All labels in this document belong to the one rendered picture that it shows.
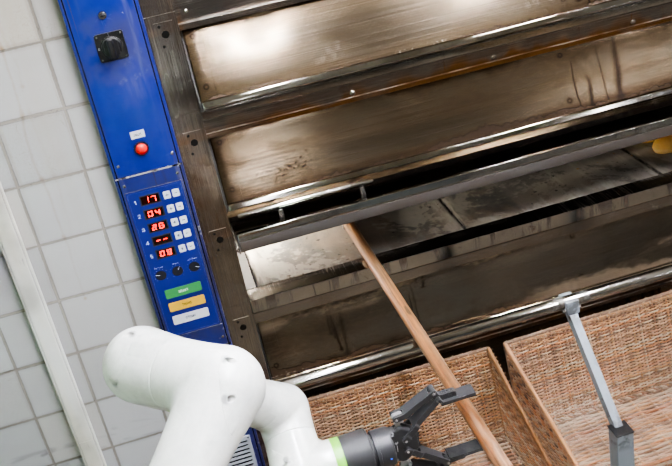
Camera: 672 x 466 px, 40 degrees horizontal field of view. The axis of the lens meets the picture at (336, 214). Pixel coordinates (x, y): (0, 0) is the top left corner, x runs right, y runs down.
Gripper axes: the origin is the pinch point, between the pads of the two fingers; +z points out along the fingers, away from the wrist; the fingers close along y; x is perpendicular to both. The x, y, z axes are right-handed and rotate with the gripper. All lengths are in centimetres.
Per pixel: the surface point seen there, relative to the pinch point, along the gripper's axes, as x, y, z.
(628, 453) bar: -7.2, 29.4, 36.8
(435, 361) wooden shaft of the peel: -18.6, -1.6, -0.4
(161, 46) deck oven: -68, -68, -38
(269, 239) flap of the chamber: -53, -22, -26
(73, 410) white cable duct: -67, 16, -83
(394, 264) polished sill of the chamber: -68, 2, 6
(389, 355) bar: -30.4, 2.1, -7.5
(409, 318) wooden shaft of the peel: -36.3, -1.9, -0.2
